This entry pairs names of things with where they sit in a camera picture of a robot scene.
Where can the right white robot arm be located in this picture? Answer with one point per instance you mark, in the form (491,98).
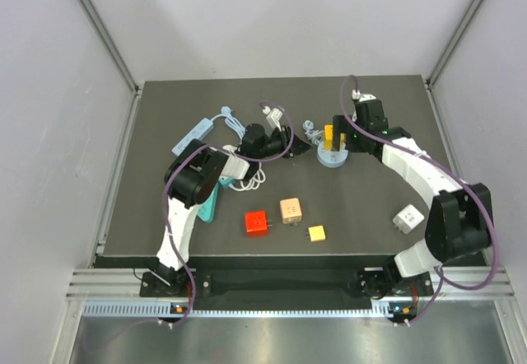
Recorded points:
(459,220)

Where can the light blue power strip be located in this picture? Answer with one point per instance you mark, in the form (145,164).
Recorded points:
(198,132)

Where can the red plug adapter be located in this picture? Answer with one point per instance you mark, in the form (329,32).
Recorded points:
(257,224)

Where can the teal triangular power strip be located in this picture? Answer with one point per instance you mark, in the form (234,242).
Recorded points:
(207,209)

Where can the yellow cube socket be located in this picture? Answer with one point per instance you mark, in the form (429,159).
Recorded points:
(328,137)

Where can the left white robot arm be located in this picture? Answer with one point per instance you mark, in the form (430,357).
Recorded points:
(193,176)

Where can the teal rectangular power strip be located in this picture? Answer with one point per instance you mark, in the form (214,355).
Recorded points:
(225,182)

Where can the grey slotted cable duct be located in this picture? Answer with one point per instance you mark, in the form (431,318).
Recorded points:
(165,309)

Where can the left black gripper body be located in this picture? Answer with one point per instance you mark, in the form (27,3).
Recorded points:
(277,142)

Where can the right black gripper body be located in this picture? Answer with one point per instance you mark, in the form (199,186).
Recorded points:
(354,142)

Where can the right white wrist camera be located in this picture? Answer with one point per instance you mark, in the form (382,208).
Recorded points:
(358,97)

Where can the white cube plug adapter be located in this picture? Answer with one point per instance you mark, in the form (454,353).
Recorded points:
(408,219)

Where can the orange plug adapter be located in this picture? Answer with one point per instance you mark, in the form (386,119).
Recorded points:
(316,234)

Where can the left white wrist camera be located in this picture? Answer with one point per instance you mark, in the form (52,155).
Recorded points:
(273,116)

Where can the orange cube socket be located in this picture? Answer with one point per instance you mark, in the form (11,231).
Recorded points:
(290,209)

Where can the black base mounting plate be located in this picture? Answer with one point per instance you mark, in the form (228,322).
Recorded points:
(359,283)

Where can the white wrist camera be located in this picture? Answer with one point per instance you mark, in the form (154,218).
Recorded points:
(358,97)
(273,116)

